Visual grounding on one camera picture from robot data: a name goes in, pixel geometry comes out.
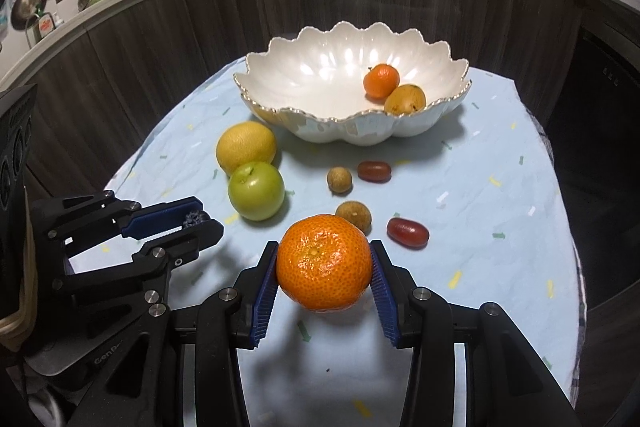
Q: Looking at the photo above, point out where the small mandarin in bowl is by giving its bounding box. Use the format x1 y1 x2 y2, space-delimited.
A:
363 64 400 101

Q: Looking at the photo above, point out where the yellow mango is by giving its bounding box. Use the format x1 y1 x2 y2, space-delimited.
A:
384 84 426 116

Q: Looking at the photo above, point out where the large orange mandarin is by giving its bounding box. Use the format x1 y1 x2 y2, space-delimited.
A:
277 215 372 312

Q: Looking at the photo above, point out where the white scalloped ceramic bowl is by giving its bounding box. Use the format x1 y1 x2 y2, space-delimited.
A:
233 20 472 146

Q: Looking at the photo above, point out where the green apple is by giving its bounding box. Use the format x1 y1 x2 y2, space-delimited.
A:
228 161 285 221

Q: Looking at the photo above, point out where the brown longan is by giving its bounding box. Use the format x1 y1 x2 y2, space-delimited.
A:
326 167 352 194
335 200 372 234

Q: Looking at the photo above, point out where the yellow lemon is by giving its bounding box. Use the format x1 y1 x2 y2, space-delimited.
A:
215 121 278 176

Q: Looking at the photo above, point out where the red grape tomato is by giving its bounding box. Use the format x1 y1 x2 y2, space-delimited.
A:
357 160 393 183
386 217 430 249

